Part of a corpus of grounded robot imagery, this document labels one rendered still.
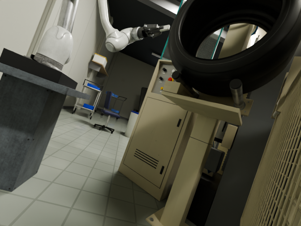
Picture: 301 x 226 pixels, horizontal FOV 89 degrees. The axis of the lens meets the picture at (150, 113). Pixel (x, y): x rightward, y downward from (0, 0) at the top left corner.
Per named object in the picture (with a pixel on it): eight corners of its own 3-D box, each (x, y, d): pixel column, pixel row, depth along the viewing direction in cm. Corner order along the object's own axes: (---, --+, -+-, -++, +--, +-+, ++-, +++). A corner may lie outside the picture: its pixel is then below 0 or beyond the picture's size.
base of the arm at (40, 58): (15, 53, 83) (19, 44, 83) (42, 67, 105) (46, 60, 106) (46, 66, 83) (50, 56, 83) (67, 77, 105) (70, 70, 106)
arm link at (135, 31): (139, 32, 121) (145, 31, 118) (137, 43, 120) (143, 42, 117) (132, 24, 114) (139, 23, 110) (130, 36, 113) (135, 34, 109)
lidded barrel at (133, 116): (139, 137, 424) (147, 115, 425) (144, 143, 374) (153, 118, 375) (121, 132, 407) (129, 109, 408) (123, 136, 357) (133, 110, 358)
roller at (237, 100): (244, 108, 89) (236, 110, 91) (242, 101, 90) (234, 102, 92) (243, 86, 60) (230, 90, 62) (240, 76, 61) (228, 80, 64)
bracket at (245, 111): (186, 101, 112) (190, 89, 112) (247, 116, 89) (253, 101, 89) (184, 100, 109) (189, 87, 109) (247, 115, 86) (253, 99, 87)
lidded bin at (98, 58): (94, 64, 562) (97, 57, 563) (105, 68, 569) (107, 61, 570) (92, 60, 515) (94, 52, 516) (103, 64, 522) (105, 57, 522)
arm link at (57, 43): (32, 49, 86) (48, 15, 87) (38, 56, 102) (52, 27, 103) (63, 64, 93) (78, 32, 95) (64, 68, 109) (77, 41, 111)
